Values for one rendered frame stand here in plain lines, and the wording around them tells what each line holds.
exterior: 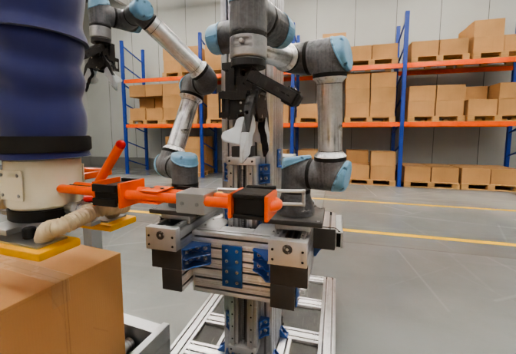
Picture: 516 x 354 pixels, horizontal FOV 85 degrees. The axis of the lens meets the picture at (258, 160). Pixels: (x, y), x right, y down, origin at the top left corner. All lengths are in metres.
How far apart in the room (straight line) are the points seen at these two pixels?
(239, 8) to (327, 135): 0.57
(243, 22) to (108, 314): 0.98
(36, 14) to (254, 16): 0.52
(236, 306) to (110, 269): 0.63
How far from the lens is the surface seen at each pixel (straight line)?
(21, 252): 0.82
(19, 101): 0.86
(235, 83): 0.59
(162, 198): 0.66
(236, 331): 1.55
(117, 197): 0.73
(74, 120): 0.87
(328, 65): 1.00
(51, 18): 0.89
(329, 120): 1.01
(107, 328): 1.19
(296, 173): 1.07
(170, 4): 11.48
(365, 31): 9.48
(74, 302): 1.06
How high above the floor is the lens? 1.36
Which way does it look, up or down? 6 degrees down
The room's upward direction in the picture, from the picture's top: straight up
